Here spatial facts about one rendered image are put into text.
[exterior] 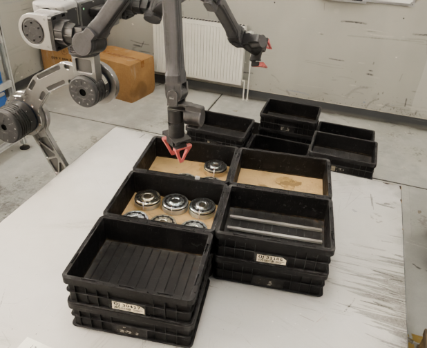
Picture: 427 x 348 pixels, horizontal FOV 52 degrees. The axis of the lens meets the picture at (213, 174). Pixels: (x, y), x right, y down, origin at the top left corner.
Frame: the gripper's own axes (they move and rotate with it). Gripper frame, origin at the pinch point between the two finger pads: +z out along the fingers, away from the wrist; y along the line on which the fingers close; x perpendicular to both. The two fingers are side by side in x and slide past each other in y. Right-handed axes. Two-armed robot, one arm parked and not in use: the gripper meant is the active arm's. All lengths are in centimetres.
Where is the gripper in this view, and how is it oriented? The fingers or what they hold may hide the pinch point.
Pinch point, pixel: (177, 156)
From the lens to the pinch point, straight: 159.8
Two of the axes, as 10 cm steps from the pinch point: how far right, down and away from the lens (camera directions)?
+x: -8.3, 2.9, -4.7
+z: -0.2, 8.3, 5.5
